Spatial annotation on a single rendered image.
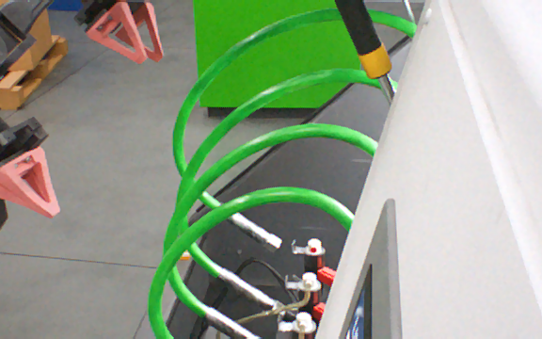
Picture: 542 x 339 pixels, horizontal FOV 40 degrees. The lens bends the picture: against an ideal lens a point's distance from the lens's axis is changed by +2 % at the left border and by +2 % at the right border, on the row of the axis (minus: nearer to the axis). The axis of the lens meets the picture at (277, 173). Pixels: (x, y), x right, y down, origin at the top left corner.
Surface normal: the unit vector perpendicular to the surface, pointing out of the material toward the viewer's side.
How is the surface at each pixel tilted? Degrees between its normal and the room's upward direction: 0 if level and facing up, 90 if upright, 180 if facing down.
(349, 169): 90
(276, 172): 90
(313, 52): 90
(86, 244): 0
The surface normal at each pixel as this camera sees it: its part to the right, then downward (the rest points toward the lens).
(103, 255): -0.01, -0.90
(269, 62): -0.06, 0.44
